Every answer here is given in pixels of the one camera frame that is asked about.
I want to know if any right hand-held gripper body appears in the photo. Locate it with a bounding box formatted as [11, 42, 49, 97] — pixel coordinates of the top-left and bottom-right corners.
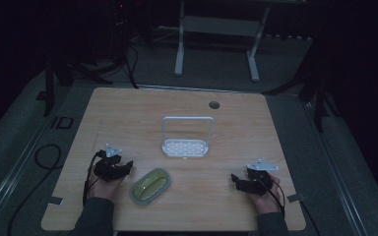
[237, 158, 281, 197]

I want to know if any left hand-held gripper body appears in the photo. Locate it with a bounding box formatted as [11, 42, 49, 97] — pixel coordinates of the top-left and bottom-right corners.
[93, 143, 128, 183]

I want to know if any green oval dish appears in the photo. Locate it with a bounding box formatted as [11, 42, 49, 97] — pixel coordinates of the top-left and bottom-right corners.
[130, 167, 172, 207]

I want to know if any white rack with handle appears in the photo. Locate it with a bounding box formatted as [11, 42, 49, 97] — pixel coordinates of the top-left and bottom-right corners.
[161, 115, 216, 159]

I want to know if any person's right hand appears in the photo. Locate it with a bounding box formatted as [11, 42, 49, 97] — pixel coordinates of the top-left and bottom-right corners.
[247, 175, 285, 215]

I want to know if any person's left hand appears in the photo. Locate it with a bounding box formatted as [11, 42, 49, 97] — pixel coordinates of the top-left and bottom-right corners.
[87, 165, 125, 202]

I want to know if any grey tape piece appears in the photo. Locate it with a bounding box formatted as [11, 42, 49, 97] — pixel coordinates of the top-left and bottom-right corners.
[47, 196, 64, 207]
[286, 193, 306, 204]

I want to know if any black tripod stand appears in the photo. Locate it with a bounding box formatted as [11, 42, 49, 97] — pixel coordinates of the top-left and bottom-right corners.
[262, 32, 343, 134]
[42, 42, 139, 117]

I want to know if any white metal stand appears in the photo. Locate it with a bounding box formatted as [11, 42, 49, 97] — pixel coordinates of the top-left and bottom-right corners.
[173, 0, 272, 83]

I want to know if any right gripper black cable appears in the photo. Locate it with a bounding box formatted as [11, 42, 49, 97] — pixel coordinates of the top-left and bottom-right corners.
[259, 175, 287, 219]

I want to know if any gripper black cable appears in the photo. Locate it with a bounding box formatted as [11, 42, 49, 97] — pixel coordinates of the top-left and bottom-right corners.
[259, 175, 287, 219]
[82, 149, 107, 207]

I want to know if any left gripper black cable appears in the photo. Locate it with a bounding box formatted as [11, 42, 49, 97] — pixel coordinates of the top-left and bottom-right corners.
[82, 149, 107, 207]

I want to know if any black floor cable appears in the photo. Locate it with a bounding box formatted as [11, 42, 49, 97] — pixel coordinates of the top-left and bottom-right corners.
[6, 143, 63, 236]

